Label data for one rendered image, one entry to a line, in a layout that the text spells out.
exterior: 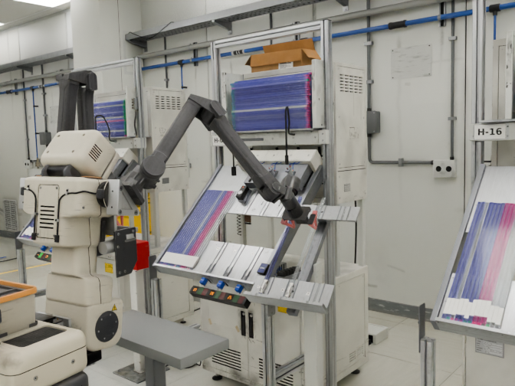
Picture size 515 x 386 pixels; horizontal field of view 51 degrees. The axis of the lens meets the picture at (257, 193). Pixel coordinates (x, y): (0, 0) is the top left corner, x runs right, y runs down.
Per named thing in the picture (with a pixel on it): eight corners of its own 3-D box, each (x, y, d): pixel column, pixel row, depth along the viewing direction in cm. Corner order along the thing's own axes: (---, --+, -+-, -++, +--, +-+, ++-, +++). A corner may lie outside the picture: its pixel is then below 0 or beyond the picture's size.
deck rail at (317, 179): (264, 294, 231) (257, 286, 227) (260, 293, 232) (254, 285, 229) (327, 173, 266) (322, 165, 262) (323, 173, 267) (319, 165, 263)
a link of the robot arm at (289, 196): (277, 201, 200) (290, 199, 197) (280, 186, 204) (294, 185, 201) (283, 211, 204) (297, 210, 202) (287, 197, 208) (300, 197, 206)
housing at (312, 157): (321, 180, 266) (309, 161, 257) (247, 178, 297) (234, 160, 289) (327, 168, 270) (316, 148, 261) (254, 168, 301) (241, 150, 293)
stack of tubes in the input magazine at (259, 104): (309, 128, 258) (307, 71, 256) (231, 131, 291) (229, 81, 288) (323, 128, 268) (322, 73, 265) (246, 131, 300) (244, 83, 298)
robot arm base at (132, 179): (103, 184, 172) (130, 185, 166) (116, 168, 177) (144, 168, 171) (116, 204, 177) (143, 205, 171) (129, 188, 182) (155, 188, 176)
